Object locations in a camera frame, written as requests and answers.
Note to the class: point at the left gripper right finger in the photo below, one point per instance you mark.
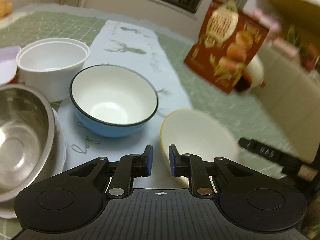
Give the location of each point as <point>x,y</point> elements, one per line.
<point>195,169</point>

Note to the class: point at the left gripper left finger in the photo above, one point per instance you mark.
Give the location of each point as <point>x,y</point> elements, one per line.
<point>124,172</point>

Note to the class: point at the white yellow-rimmed ceramic bowl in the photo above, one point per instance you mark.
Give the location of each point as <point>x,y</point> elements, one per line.
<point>196,132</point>

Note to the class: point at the blue enamel bowl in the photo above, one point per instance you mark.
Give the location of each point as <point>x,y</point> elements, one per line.
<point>112,101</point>

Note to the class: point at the stainless steel bowl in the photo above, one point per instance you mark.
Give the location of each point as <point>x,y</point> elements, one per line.
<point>27,135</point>

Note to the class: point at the white plastic bowl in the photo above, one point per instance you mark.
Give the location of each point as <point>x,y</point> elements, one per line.
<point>48,65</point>

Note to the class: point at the lilac plastic tray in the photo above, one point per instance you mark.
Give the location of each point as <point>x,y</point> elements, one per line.
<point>8,65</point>

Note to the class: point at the beige sofa chair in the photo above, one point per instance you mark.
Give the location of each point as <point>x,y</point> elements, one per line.
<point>291,98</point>

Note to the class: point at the green grid tablecloth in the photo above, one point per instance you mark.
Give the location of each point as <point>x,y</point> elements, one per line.
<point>159,53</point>

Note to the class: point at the white egg-shaped toy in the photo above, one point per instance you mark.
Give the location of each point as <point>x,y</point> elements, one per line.
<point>252,77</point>

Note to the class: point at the potted plant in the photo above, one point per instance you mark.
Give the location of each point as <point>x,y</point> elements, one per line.
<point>308,55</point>

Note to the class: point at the floral white plate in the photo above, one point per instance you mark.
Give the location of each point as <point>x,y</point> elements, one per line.
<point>53,166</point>

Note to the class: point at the quail eggs snack bag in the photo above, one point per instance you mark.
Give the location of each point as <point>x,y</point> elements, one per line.
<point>228,41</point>

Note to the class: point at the pink plush toy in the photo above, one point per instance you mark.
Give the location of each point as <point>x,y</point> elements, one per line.
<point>269,22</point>

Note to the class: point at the orange cloth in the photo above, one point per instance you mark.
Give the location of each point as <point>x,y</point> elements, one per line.
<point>5,8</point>

